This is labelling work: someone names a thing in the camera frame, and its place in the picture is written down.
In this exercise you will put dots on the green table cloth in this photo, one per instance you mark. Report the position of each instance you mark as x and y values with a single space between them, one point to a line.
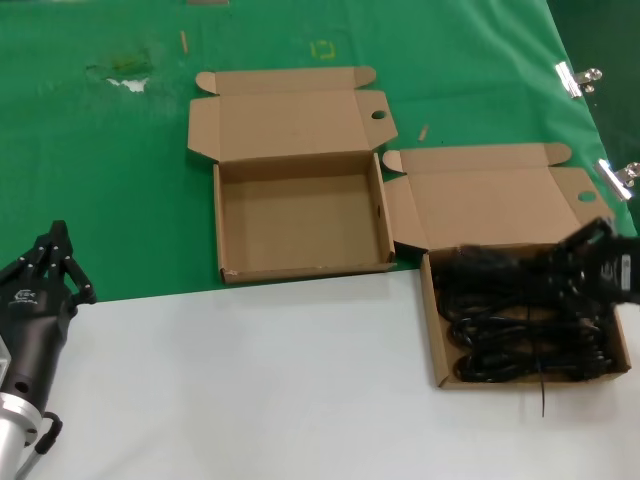
100 150

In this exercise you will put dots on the short tan tape piece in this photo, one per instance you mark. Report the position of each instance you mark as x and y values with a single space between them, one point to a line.
424 132

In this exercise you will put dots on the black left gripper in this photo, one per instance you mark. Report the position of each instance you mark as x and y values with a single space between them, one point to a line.
35 325

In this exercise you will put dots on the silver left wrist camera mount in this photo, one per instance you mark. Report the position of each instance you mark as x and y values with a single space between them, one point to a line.
5 365

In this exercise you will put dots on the silver binder clip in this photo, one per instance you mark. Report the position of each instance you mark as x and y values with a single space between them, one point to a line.
567 80
612 179

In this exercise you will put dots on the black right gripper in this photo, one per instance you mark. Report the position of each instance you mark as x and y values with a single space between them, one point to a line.
612 272

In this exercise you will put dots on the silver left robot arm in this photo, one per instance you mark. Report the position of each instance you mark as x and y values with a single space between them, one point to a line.
12 430

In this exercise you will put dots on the thin tan tape strip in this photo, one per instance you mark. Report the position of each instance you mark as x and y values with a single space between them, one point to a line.
184 42

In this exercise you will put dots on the yellow square tape marker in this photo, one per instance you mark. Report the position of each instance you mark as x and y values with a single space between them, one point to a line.
332 50

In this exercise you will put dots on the open brown cardboard box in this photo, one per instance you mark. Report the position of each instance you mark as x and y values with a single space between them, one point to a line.
475 200
300 225

